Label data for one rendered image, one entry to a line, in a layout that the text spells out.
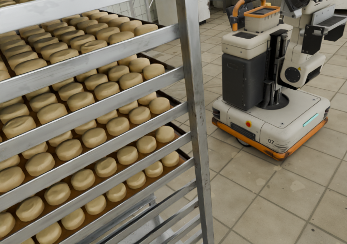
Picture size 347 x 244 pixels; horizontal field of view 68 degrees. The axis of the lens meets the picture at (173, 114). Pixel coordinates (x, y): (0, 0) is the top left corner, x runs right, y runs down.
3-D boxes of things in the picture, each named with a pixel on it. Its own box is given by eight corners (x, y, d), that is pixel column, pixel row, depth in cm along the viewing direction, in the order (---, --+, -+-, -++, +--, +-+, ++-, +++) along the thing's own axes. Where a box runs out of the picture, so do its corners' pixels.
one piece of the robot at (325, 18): (293, 51, 151) (299, 13, 139) (318, 37, 164) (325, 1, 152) (321, 58, 140) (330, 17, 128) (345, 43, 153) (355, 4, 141)
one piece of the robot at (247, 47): (219, 113, 210) (217, 5, 164) (261, 87, 235) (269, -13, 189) (254, 131, 187) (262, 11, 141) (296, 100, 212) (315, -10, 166)
